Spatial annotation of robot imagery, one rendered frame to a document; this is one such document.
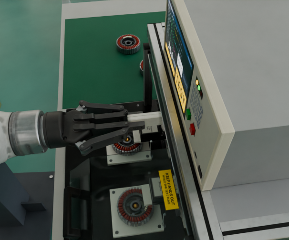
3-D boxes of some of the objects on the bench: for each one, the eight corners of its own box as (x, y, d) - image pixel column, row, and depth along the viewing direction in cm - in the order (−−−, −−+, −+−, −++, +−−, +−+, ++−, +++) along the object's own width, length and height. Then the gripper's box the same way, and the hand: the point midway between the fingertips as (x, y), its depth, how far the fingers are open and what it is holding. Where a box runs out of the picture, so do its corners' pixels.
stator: (112, 158, 104) (111, 153, 101) (110, 132, 111) (109, 126, 108) (145, 155, 105) (145, 149, 102) (140, 128, 111) (140, 122, 108)
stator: (142, 53, 142) (142, 46, 139) (118, 56, 140) (118, 50, 137) (138, 38, 148) (138, 32, 145) (115, 41, 147) (114, 35, 144)
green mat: (62, 109, 122) (62, 108, 121) (65, 19, 158) (65, 19, 158) (285, 85, 129) (285, 85, 129) (239, 5, 166) (239, 5, 166)
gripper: (51, 116, 69) (155, 105, 71) (48, 167, 61) (165, 154, 63) (43, 95, 63) (156, 83, 65) (38, 147, 55) (167, 133, 57)
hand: (144, 119), depth 64 cm, fingers closed
